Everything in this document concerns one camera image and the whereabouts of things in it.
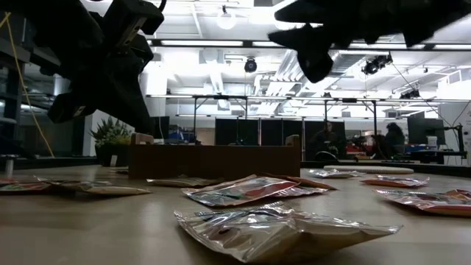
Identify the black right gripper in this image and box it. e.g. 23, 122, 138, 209
267, 0, 439, 85

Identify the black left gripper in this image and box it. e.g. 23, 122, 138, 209
46, 0, 166, 135

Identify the red tea packet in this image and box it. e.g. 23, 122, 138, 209
0, 175, 52, 195
443, 188, 471, 198
35, 177, 152, 197

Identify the wooden compartment tea box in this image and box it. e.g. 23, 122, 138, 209
127, 132, 302, 180

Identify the orange tea packet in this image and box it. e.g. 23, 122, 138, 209
270, 185, 330, 199
259, 172, 339, 191
359, 174, 431, 189
374, 188, 471, 218

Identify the black monitor on arm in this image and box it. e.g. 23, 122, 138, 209
406, 111, 447, 147

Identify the potted succulent plant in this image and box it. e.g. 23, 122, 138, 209
89, 115, 134, 168

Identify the black ceiling spotlight cluster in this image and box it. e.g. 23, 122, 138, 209
361, 52, 394, 77

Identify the black monitor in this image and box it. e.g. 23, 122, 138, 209
148, 116, 171, 141

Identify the black overhead light bar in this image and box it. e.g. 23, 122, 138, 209
146, 38, 471, 52

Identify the person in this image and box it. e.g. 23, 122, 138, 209
383, 121, 406, 158
310, 120, 346, 162

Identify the black partition screen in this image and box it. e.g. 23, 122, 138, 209
214, 117, 347, 147

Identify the white woven round placemat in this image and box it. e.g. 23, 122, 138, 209
322, 165, 416, 175

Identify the black background desk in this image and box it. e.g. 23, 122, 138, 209
404, 149, 469, 166

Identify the red green snack packet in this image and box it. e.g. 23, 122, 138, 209
181, 174, 300, 208

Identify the black aluminium rig frame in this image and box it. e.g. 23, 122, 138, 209
0, 153, 471, 178

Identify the yellow hanging cable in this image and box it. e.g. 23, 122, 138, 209
2, 10, 55, 158

